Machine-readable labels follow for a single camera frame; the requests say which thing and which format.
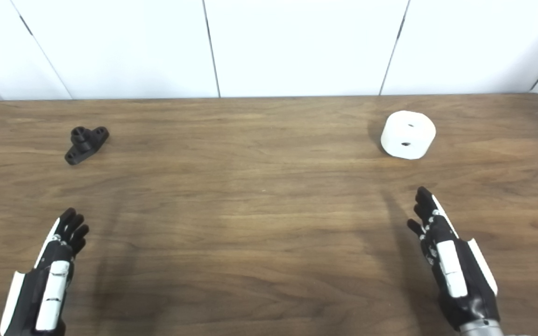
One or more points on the white and black right hand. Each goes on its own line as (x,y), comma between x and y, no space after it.
(470,284)

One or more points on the black flanged holder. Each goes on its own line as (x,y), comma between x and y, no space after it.
(84,143)

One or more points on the white and black left hand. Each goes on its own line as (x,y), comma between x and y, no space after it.
(30,298)

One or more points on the round white plastic piece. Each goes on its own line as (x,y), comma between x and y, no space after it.
(407,133)

